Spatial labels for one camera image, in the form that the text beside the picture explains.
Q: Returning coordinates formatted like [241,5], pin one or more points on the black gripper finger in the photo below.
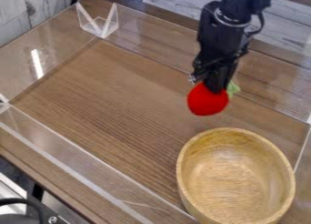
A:
[219,76]

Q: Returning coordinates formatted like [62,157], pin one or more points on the black metal bracket with bolt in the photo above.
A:
[40,211]

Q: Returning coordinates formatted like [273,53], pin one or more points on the red plush strawberry toy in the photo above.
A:
[206,103]

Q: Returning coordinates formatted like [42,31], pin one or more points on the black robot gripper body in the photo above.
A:
[222,38]

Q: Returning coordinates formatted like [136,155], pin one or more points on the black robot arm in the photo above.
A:
[257,23]

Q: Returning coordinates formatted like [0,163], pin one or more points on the clear acrylic enclosure walls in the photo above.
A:
[94,119]

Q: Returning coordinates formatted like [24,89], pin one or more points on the oval wooden bowl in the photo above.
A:
[235,178]

